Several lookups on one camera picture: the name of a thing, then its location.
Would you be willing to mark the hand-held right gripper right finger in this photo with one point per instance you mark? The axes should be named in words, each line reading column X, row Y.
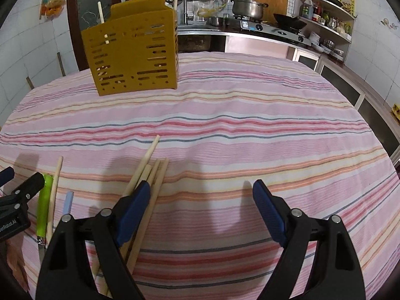
column 270, row 214

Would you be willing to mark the dark sauce bottle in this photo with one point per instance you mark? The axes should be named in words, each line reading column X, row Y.
column 307, row 9

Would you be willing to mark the person's left hand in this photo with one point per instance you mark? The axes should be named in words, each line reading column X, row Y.
column 17, row 259

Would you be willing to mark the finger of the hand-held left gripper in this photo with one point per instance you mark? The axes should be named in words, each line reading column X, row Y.
column 6, row 176
column 29, row 186

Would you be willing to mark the pink striped tablecloth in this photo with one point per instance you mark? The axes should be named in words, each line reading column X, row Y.
column 218, row 115

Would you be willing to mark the steel faucet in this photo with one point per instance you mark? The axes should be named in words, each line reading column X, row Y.
column 185, row 11

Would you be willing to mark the black wok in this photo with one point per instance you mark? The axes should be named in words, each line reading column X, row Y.
column 290, row 22

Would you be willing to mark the short wooden stick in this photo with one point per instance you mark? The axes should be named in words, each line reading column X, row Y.
column 30, row 82

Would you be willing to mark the small steel pot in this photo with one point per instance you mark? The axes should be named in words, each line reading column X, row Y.
column 216, row 21

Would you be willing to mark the yellow perforated utensil holder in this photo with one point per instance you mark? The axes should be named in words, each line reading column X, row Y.
column 134, row 56

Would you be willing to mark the dark framed glass door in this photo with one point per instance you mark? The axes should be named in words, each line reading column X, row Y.
column 90, row 6

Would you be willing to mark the corner kitchen shelf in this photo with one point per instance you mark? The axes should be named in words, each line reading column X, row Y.
column 331, row 26

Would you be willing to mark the steel cooking pot with lid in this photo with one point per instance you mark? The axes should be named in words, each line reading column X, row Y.
column 248, row 7

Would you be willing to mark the hanging plastic bag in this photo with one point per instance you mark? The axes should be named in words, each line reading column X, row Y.
column 53, row 4

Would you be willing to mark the steel gas stove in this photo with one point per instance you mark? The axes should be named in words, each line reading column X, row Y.
column 268, row 29

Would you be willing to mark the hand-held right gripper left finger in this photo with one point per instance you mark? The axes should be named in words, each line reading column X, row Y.
column 132, row 215

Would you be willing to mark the yellow wall poster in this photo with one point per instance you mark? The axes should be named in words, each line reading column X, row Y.
column 347, row 3

